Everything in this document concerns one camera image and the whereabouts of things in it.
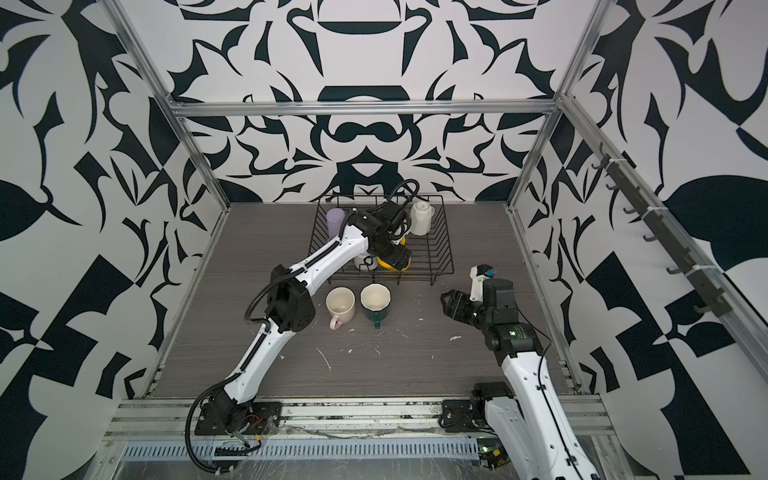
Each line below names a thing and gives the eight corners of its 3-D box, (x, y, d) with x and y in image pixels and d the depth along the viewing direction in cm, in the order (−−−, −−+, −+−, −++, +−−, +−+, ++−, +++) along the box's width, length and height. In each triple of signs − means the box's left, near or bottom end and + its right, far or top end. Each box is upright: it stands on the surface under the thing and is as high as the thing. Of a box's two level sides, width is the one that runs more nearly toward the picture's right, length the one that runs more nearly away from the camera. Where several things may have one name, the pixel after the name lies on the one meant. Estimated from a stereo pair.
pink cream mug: (327, 336, 88) (322, 322, 81) (331, 302, 95) (327, 286, 88) (355, 336, 88) (352, 322, 81) (357, 302, 95) (355, 286, 88)
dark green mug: (355, 312, 93) (352, 295, 85) (375, 294, 97) (374, 276, 89) (376, 332, 89) (375, 317, 81) (396, 312, 93) (397, 296, 85)
